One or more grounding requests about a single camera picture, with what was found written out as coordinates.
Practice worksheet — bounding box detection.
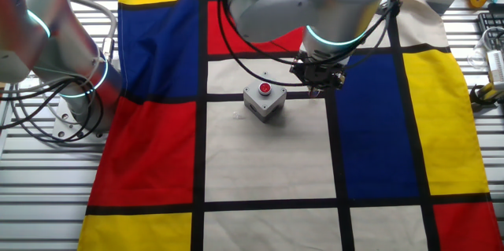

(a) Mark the thick grey hose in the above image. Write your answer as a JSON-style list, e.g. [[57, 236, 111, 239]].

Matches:
[[66, 0, 119, 63]]

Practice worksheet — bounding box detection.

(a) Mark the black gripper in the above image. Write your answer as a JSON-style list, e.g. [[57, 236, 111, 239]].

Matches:
[[290, 60, 347, 98]]

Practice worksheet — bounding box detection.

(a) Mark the yellow and black tool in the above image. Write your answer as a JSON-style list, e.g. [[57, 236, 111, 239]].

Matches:
[[469, 81, 504, 107]]

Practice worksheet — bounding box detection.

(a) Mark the colour-block patterned cloth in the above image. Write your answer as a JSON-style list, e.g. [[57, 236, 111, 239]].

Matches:
[[77, 0, 504, 251]]

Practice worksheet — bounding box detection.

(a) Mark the black keyboard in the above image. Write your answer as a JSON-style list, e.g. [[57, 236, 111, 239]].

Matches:
[[477, 11, 504, 52]]

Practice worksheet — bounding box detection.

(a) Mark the white ribbed device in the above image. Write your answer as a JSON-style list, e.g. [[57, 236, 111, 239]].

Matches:
[[487, 49, 504, 91]]

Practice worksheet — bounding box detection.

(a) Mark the grey box with red button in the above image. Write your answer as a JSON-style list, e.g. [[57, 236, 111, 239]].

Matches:
[[243, 71, 287, 124]]

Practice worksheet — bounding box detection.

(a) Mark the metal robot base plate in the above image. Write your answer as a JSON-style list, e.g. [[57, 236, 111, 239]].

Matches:
[[50, 99, 111, 142]]

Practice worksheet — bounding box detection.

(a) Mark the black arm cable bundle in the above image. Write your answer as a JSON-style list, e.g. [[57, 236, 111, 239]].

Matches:
[[0, 0, 403, 142]]

